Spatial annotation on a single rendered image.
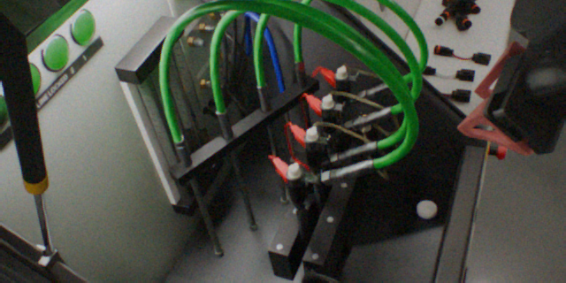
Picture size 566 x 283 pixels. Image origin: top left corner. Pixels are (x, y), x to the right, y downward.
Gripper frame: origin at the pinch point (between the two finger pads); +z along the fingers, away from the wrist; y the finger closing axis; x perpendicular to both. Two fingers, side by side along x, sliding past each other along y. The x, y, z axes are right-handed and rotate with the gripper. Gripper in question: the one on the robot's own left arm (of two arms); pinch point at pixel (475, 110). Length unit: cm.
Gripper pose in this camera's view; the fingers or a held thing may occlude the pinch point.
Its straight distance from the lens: 63.0
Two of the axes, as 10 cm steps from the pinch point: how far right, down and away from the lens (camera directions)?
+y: -4.9, 7.9, -3.7
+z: -3.9, 1.8, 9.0
